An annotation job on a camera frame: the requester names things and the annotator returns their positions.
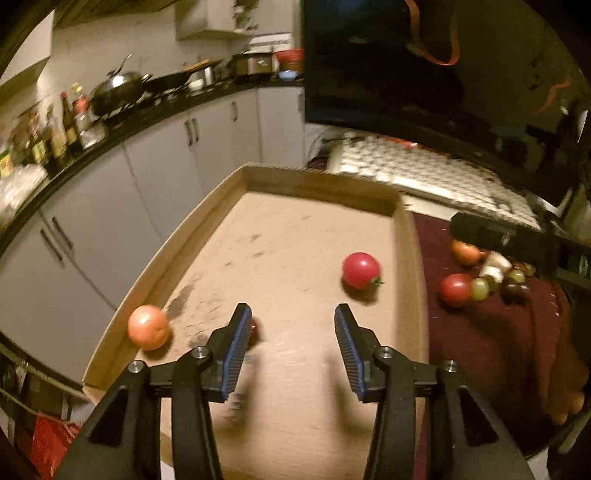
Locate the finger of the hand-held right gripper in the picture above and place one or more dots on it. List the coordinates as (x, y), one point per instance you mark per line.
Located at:
(489, 233)

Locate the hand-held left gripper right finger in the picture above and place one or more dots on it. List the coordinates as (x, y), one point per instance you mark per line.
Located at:
(347, 355)

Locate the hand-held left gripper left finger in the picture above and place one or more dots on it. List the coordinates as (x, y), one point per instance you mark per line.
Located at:
(234, 355)

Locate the orange tomato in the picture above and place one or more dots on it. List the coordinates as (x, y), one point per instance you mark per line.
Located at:
(148, 326)
(465, 253)

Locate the shallow cardboard box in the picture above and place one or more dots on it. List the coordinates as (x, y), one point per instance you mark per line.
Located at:
(286, 240)

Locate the person's right hand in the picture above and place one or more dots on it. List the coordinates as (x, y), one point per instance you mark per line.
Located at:
(570, 378)

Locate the dark round grape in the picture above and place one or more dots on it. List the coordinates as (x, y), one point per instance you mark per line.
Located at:
(515, 290)
(254, 330)

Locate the green grape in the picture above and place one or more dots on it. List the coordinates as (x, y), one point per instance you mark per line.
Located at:
(517, 276)
(480, 287)

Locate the red tomato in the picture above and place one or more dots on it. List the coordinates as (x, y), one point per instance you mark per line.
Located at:
(455, 290)
(361, 271)

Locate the white computer keyboard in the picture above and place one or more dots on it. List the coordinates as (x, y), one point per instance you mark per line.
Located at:
(415, 161)

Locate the black computer monitor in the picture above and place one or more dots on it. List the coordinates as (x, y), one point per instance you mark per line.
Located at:
(392, 69)

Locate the white kitchen cabinets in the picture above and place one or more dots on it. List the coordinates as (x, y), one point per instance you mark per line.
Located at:
(152, 170)

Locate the red box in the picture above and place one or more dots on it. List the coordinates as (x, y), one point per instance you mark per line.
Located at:
(48, 441)

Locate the blue bowl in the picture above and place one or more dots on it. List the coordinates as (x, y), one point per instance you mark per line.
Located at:
(288, 74)

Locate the red bowl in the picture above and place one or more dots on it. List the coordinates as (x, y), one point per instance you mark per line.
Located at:
(289, 57)

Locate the row of condiment bottles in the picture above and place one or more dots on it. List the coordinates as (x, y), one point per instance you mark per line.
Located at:
(55, 138)

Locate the black frying pan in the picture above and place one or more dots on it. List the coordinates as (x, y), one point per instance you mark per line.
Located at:
(168, 81)

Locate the steel wok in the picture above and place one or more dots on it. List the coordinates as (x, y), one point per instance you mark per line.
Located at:
(115, 90)

